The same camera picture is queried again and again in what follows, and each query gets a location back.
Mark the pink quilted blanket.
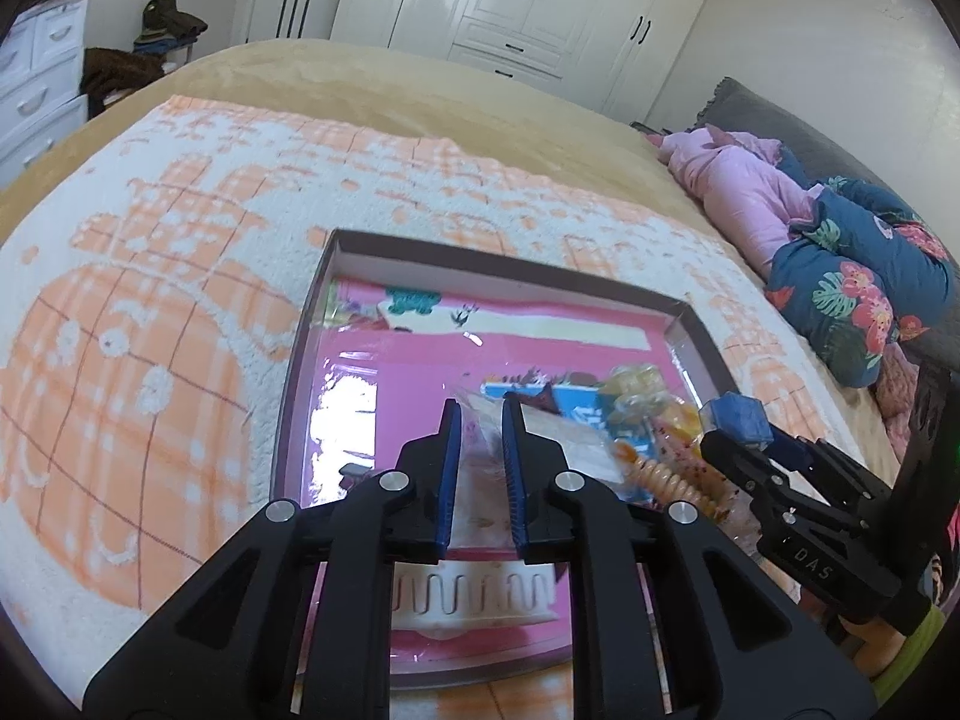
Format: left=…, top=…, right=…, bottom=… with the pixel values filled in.
left=876, top=356, right=925, bottom=440

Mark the orange spiral hair tie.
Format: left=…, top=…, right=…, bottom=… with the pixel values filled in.
left=621, top=457, right=722, bottom=520

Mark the orange and white blanket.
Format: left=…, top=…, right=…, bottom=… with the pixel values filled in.
left=0, top=94, right=901, bottom=720

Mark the brown clothes heap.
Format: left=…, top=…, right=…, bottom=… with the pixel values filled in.
left=81, top=47, right=175, bottom=102

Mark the person's right hand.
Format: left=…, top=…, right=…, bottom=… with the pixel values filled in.
left=840, top=611, right=910, bottom=682

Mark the pink book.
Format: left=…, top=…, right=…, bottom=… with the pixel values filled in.
left=300, top=277, right=677, bottom=662

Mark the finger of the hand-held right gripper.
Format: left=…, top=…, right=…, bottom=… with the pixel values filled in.
left=700, top=429, right=927, bottom=625
left=699, top=392, right=897, bottom=500

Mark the white drawer unit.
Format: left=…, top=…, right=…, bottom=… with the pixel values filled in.
left=0, top=0, right=92, bottom=187

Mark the white wardrobe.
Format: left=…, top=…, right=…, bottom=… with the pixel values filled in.
left=330, top=0, right=722, bottom=125

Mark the white wavy headband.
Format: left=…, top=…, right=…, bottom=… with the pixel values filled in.
left=388, top=561, right=557, bottom=640

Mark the pink padded jacket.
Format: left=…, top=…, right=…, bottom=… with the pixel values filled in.
left=656, top=127, right=827, bottom=280

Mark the shallow cardboard box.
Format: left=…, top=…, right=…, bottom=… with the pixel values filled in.
left=271, top=229, right=745, bottom=691

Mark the tan bed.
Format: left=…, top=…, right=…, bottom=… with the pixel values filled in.
left=0, top=40, right=901, bottom=481

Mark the blue floral quilt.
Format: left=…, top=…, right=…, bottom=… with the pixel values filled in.
left=765, top=146, right=955, bottom=391

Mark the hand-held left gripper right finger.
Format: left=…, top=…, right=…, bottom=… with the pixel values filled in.
left=501, top=393, right=878, bottom=720

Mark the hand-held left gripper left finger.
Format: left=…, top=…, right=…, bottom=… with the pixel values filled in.
left=82, top=397, right=463, bottom=720

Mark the clear bag of yellow hairbands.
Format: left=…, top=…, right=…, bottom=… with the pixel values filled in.
left=598, top=364, right=707, bottom=467

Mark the white packet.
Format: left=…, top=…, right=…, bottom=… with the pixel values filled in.
left=454, top=388, right=627, bottom=550

